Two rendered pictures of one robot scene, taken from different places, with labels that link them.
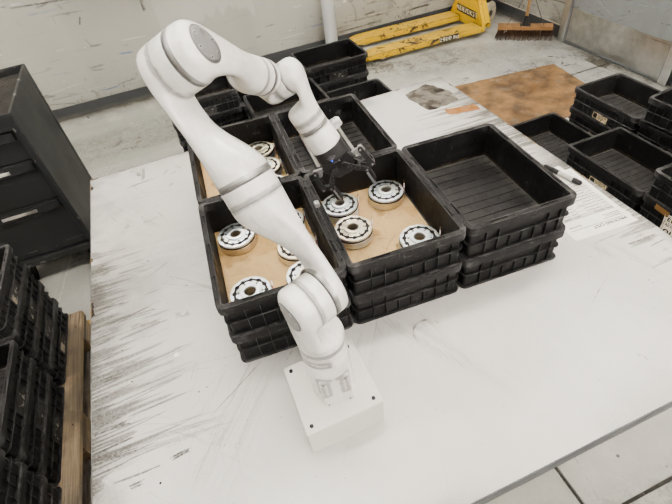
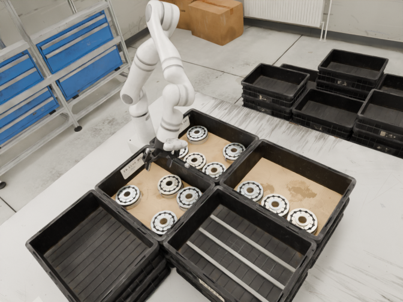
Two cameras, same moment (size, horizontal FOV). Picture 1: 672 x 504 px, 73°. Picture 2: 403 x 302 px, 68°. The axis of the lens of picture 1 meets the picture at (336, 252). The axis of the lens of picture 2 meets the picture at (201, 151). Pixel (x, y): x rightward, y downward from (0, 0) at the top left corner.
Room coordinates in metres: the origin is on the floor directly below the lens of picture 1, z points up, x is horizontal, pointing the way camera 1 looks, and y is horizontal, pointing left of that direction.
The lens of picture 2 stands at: (1.68, -0.31, 1.82)
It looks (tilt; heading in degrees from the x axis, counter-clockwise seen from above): 45 degrees down; 151
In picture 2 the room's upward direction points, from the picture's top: 11 degrees counter-clockwise
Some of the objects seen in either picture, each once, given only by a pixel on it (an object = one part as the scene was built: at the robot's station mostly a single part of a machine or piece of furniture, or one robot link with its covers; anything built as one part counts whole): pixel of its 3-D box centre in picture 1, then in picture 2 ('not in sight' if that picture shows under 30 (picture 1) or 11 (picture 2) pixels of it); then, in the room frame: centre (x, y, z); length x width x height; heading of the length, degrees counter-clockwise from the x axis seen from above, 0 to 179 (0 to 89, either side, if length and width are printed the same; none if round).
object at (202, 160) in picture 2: (296, 245); (194, 160); (0.86, 0.10, 0.86); 0.10 x 0.10 x 0.01
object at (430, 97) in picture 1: (430, 95); not in sight; (1.86, -0.52, 0.71); 0.22 x 0.19 x 0.01; 16
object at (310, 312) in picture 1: (313, 315); (135, 99); (0.49, 0.06, 1.03); 0.09 x 0.09 x 0.17; 34
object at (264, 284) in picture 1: (250, 292); (197, 133); (0.73, 0.22, 0.86); 0.10 x 0.10 x 0.01
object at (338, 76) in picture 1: (332, 88); not in sight; (2.79, -0.13, 0.37); 0.40 x 0.30 x 0.45; 106
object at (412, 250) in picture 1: (377, 203); (153, 187); (0.91, -0.13, 0.92); 0.40 x 0.30 x 0.02; 12
